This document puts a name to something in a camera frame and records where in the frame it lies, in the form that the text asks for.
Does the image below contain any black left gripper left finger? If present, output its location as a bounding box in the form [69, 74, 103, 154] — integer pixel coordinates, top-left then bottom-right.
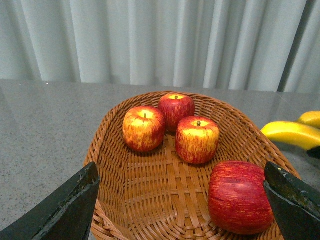
[0, 162, 101, 240]

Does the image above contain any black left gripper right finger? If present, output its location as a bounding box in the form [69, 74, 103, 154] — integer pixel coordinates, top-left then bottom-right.
[263, 161, 320, 240]

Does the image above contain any dark red apple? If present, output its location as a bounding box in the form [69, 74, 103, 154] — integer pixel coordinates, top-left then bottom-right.
[208, 161, 274, 235]
[158, 93, 195, 132]

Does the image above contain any yellow banana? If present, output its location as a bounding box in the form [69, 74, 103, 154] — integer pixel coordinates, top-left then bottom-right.
[297, 111, 320, 129]
[261, 121, 320, 151]

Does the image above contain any red-yellow apple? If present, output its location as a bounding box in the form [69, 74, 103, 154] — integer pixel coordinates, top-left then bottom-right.
[175, 116, 220, 165]

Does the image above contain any brown wicker basket left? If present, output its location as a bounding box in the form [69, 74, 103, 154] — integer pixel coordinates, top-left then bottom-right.
[85, 91, 297, 240]

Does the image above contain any yellow-red apple front left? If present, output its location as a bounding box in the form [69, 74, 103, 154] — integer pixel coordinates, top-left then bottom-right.
[122, 106, 166, 152]

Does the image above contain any dark red apple back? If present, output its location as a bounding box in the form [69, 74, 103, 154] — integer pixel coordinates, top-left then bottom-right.
[158, 93, 195, 132]

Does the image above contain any white pleated curtain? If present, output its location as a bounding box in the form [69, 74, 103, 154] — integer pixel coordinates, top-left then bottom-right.
[0, 0, 320, 94]

